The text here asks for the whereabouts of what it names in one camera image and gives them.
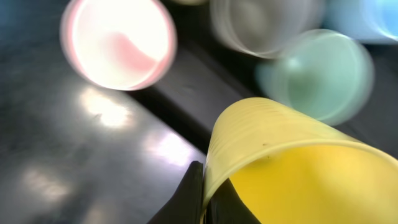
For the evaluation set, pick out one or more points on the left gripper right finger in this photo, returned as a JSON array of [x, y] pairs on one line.
[[228, 208]]

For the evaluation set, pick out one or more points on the grey cup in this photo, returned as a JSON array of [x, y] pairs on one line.
[[264, 25]]

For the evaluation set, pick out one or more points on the green cup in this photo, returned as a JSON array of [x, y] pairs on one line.
[[314, 77]]

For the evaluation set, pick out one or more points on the blue cup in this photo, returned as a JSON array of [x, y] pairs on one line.
[[363, 18]]

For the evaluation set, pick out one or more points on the yellow cup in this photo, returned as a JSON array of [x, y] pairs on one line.
[[311, 180]]

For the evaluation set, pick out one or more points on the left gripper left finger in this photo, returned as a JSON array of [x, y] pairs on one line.
[[186, 199]]

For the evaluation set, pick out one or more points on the black tray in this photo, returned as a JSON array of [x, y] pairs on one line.
[[192, 87]]

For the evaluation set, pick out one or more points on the pink cup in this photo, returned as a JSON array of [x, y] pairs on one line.
[[118, 43]]

